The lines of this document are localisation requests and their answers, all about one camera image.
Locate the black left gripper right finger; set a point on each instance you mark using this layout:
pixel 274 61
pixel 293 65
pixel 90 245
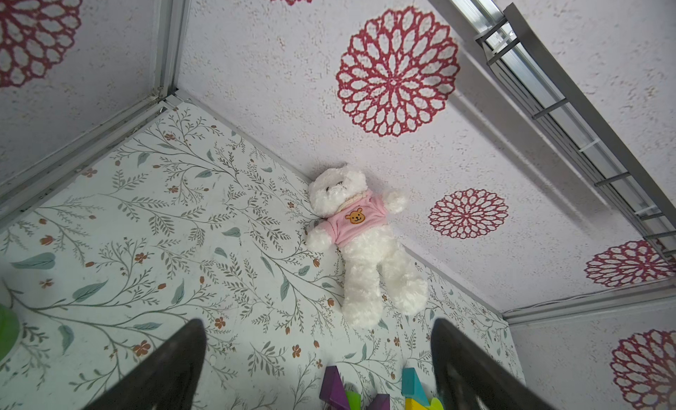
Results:
pixel 469 378

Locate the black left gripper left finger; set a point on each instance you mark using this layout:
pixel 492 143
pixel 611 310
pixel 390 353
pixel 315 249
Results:
pixel 167 379

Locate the light green cylinder block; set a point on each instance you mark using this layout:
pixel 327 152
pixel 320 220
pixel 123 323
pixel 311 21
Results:
pixel 435 404

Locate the teal triangle block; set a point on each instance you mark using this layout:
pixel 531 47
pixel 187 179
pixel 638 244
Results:
pixel 412 389

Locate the purple triangle block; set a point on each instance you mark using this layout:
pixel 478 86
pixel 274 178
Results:
pixel 380 402
pixel 332 392

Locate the small green cylinder block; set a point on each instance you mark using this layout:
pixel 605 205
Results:
pixel 354 400

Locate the white teddy bear pink shirt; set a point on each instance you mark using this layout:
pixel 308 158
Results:
pixel 355 220

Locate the green tape roll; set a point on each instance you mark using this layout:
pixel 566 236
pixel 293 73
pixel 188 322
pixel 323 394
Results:
pixel 10 333

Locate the grey wall shelf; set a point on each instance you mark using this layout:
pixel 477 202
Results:
pixel 555 104

